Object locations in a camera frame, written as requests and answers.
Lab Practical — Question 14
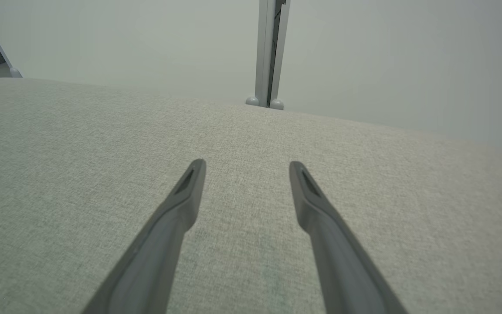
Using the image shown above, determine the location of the grey partition joint post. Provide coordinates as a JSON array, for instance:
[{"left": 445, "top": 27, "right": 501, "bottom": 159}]
[{"left": 246, "top": 0, "right": 292, "bottom": 110}]

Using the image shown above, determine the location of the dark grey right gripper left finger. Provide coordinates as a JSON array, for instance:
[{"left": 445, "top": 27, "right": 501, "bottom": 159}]
[{"left": 81, "top": 159, "right": 207, "bottom": 314}]

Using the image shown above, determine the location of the grey fabric sofa surface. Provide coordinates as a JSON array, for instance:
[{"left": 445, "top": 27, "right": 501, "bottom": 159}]
[{"left": 0, "top": 78, "right": 502, "bottom": 314}]

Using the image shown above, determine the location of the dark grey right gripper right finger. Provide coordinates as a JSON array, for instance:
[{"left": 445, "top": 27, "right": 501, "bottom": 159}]
[{"left": 289, "top": 160, "right": 409, "bottom": 314}]

